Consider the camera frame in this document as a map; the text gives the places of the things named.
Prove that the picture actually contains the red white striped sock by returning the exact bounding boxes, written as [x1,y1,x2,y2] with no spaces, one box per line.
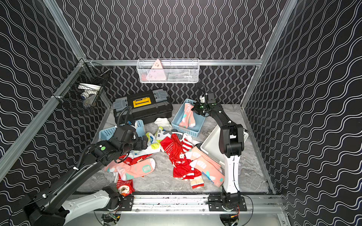
[181,134,195,152]

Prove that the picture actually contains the plain white sock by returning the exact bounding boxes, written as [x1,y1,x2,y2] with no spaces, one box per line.
[154,118,173,131]

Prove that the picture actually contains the clear wall-mounted bin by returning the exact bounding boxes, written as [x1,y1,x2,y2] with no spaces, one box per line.
[136,58,200,83]

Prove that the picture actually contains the pink triangle card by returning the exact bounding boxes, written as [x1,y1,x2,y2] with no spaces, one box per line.
[146,59,167,82]

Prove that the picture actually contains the light blue left basket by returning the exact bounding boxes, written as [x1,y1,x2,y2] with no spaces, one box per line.
[99,120,146,141]

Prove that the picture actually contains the black plastic toolbox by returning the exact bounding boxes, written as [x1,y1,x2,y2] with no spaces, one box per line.
[113,89,173,124]

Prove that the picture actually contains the light blue right basket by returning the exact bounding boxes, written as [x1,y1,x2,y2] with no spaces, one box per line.
[171,99,206,137]

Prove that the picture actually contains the red santa sock front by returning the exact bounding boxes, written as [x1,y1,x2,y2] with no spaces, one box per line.
[117,176,135,197]

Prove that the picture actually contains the light blue basket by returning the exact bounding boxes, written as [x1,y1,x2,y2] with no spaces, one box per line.
[171,99,206,137]
[99,120,146,141]

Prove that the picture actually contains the white grey patterned sock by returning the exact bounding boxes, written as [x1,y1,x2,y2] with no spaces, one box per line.
[155,126,183,142]

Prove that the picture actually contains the white perforated basket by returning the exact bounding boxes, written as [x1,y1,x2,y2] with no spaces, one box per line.
[200,124,249,164]

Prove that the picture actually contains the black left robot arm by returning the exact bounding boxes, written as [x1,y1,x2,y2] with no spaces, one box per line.
[20,125,148,226]

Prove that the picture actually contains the pink sock with teal patches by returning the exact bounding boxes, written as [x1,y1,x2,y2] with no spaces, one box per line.
[179,103,196,128]

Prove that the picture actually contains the black wire wall basket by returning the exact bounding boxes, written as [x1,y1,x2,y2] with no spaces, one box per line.
[55,62,112,115]

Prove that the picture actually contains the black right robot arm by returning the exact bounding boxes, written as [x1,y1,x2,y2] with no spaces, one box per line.
[192,92,244,207]

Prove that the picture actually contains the red christmas sock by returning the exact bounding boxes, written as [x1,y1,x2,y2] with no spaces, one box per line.
[160,135,204,189]

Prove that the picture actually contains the white neon yellow sock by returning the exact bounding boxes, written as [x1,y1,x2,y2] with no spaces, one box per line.
[129,132,161,159]

